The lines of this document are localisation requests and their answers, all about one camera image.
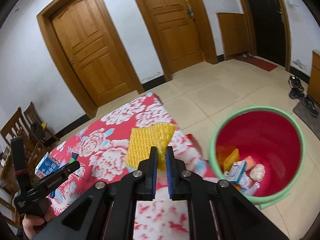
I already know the orange patterned cloth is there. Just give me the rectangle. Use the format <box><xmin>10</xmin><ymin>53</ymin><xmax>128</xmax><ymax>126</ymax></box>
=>
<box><xmin>216</xmin><ymin>145</ymin><xmax>237</xmax><ymax>170</ymax></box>

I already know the wooden chair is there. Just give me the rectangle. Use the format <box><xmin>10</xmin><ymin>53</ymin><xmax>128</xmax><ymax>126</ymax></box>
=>
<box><xmin>0</xmin><ymin>107</ymin><xmax>48</xmax><ymax>170</ymax></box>
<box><xmin>22</xmin><ymin>102</ymin><xmax>60</xmax><ymax>143</ymax></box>

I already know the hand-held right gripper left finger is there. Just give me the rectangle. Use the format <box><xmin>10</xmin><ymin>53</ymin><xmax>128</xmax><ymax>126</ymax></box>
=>
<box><xmin>32</xmin><ymin>147</ymin><xmax>158</xmax><ymax>240</ymax></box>

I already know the red floral tablecloth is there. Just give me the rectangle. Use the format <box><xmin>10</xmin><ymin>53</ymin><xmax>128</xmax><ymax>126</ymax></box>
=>
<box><xmin>49</xmin><ymin>92</ymin><xmax>220</xmax><ymax>240</ymax></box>

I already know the blue white milk carton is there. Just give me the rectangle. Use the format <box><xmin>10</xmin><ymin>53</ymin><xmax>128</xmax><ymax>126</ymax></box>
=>
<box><xmin>34</xmin><ymin>152</ymin><xmax>60</xmax><ymax>179</ymax></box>

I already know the wooden door with handle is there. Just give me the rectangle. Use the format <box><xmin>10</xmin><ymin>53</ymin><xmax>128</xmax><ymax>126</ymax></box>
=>
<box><xmin>126</xmin><ymin>0</ymin><xmax>218</xmax><ymax>82</ymax></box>

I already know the black entrance door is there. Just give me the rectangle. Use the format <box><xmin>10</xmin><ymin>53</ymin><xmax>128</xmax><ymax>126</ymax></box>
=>
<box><xmin>232</xmin><ymin>0</ymin><xmax>292</xmax><ymax>72</ymax></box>

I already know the wooden cabinet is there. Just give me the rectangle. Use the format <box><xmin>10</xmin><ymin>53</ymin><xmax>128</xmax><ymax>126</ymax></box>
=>
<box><xmin>307</xmin><ymin>50</ymin><xmax>320</xmax><ymax>99</ymax></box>

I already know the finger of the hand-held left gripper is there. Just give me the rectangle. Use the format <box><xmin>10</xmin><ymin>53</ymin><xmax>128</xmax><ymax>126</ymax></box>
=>
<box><xmin>59</xmin><ymin>162</ymin><xmax>81</xmax><ymax>178</ymax></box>

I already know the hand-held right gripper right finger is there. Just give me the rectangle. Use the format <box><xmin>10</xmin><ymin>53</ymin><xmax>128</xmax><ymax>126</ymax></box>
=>
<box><xmin>165</xmin><ymin>146</ymin><xmax>290</xmax><ymax>240</ymax></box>

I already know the black yellow bag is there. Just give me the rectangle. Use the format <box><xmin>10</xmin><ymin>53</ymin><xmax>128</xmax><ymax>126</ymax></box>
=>
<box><xmin>30</xmin><ymin>122</ymin><xmax>48</xmax><ymax>140</ymax></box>

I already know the red door mat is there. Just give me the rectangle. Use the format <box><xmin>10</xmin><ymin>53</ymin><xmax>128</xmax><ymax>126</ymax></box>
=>
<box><xmin>236</xmin><ymin>56</ymin><xmax>278</xmax><ymax>72</ymax></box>

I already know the blue white small box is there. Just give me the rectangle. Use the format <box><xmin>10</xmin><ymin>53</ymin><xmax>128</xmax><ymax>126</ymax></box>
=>
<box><xmin>229</xmin><ymin>161</ymin><xmax>247</xmax><ymax>183</ymax></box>

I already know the white plastic packaging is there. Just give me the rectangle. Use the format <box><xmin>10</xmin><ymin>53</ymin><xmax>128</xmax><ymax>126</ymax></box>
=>
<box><xmin>237</xmin><ymin>175</ymin><xmax>260</xmax><ymax>195</ymax></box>

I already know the wooden wall panel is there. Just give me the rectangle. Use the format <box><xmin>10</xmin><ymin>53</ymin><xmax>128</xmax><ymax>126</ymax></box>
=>
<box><xmin>216</xmin><ymin>12</ymin><xmax>250</xmax><ymax>60</ymax></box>

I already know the white paper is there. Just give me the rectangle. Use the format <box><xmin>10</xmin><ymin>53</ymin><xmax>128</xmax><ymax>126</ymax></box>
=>
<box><xmin>250</xmin><ymin>164</ymin><xmax>266</xmax><ymax>182</ymax></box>

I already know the yellow foam net sleeve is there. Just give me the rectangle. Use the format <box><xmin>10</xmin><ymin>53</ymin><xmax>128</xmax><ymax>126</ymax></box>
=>
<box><xmin>127</xmin><ymin>122</ymin><xmax>177</xmax><ymax>172</ymax></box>

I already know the grey floor mat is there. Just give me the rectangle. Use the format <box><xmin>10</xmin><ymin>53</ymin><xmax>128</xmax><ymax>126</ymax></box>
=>
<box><xmin>292</xmin><ymin>100</ymin><xmax>320</xmax><ymax>140</ymax></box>

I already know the black sneaker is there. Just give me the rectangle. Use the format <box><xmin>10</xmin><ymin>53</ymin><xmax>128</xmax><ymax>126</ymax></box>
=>
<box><xmin>301</xmin><ymin>95</ymin><xmax>319</xmax><ymax>117</ymax></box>
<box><xmin>288</xmin><ymin>75</ymin><xmax>305</xmax><ymax>92</ymax></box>
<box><xmin>289</xmin><ymin>89</ymin><xmax>306</xmax><ymax>100</ymax></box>

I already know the arched panel wooden door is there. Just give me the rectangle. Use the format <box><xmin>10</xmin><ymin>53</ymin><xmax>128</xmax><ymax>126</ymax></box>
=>
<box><xmin>36</xmin><ymin>0</ymin><xmax>144</xmax><ymax>119</ymax></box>

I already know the orange cardboard box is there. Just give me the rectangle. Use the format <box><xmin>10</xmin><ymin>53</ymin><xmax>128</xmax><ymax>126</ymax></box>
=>
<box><xmin>240</xmin><ymin>156</ymin><xmax>257</xmax><ymax>172</ymax></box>

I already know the person's left hand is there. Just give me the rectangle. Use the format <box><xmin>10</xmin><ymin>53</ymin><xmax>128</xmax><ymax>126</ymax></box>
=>
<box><xmin>22</xmin><ymin>199</ymin><xmax>57</xmax><ymax>239</ymax></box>

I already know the green basin with red inside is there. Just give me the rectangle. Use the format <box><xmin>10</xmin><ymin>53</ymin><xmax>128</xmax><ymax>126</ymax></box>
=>
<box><xmin>208</xmin><ymin>106</ymin><xmax>306</xmax><ymax>209</ymax></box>

